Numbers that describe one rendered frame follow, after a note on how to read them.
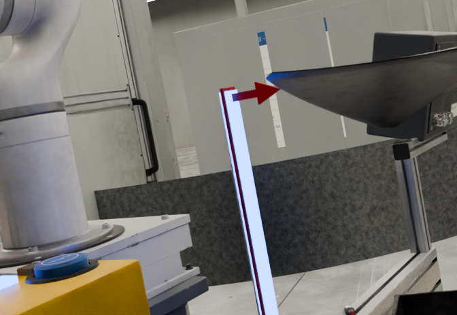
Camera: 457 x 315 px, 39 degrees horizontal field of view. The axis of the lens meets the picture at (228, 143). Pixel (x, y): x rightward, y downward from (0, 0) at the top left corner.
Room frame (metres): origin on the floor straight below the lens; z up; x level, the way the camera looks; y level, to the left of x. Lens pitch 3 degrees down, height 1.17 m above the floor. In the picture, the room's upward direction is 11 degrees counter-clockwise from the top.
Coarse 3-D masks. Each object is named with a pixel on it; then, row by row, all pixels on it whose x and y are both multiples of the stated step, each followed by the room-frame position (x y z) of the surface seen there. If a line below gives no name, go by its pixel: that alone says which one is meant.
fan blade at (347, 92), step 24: (456, 48) 0.49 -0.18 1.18; (288, 72) 0.54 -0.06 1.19; (312, 72) 0.54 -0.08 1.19; (336, 72) 0.54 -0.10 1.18; (360, 72) 0.54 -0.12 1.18; (384, 72) 0.56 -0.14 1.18; (408, 72) 0.57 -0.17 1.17; (432, 72) 0.59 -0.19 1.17; (456, 72) 0.60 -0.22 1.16; (312, 96) 0.62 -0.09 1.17; (336, 96) 0.62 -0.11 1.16; (360, 96) 0.63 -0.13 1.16; (384, 96) 0.64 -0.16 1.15; (408, 96) 0.65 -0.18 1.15; (432, 96) 0.66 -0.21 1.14; (360, 120) 0.70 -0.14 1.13; (384, 120) 0.70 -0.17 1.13
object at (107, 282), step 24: (96, 264) 0.49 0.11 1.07; (120, 264) 0.48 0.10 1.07; (24, 288) 0.46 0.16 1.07; (48, 288) 0.44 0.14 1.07; (72, 288) 0.44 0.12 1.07; (96, 288) 0.45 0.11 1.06; (120, 288) 0.47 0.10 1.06; (144, 288) 0.49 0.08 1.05; (0, 312) 0.40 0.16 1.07; (24, 312) 0.40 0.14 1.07; (48, 312) 0.41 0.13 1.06; (72, 312) 0.43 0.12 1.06; (96, 312) 0.45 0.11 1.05; (120, 312) 0.46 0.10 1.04; (144, 312) 0.48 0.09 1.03
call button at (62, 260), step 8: (56, 256) 0.50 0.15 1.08; (64, 256) 0.50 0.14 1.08; (72, 256) 0.49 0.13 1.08; (80, 256) 0.49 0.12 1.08; (40, 264) 0.48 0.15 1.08; (48, 264) 0.48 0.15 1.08; (56, 264) 0.47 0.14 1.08; (64, 264) 0.47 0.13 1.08; (72, 264) 0.47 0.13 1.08; (80, 264) 0.48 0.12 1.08; (88, 264) 0.49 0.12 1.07; (40, 272) 0.47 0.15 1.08; (48, 272) 0.47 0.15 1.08; (56, 272) 0.47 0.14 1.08; (64, 272) 0.47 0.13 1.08; (72, 272) 0.47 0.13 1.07
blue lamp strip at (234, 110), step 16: (240, 112) 0.69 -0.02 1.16; (240, 128) 0.69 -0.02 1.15; (240, 144) 0.68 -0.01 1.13; (240, 160) 0.68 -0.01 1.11; (240, 176) 0.68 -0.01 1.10; (256, 208) 0.69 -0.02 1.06; (256, 224) 0.69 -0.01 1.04; (256, 240) 0.68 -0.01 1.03; (256, 256) 0.68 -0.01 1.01; (272, 288) 0.69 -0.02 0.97; (272, 304) 0.69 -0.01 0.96
